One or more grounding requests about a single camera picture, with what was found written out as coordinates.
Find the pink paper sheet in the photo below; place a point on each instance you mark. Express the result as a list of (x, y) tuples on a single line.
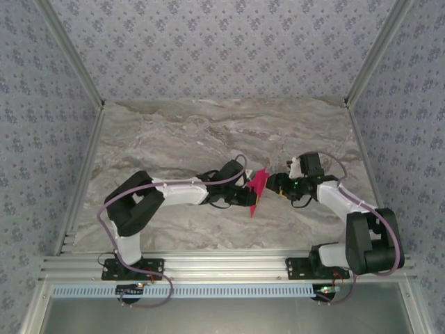
[(260, 181)]

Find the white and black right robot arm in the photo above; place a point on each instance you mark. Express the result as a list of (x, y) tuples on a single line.
[(372, 243)]

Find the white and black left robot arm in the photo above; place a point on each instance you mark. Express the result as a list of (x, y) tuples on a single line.
[(135, 208)]

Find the small black controller board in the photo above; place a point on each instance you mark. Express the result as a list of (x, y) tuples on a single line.
[(327, 289), (128, 290)]

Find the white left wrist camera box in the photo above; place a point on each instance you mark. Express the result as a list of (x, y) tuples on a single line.
[(249, 173)]

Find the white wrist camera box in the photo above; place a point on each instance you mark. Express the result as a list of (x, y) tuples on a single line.
[(249, 173), (295, 168)]

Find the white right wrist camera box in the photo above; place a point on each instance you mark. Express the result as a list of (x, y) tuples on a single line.
[(295, 168)]

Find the aluminium table side rail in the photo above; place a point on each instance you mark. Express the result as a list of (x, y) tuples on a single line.
[(368, 167), (85, 167)]

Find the aluminium mounting rail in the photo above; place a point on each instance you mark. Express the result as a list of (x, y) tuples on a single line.
[(222, 266)]

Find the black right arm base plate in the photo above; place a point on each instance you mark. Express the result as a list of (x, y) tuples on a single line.
[(295, 269)]

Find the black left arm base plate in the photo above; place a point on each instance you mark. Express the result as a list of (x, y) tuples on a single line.
[(154, 269)]

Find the aluminium frame post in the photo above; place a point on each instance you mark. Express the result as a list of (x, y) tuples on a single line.
[(377, 57), (73, 57)]

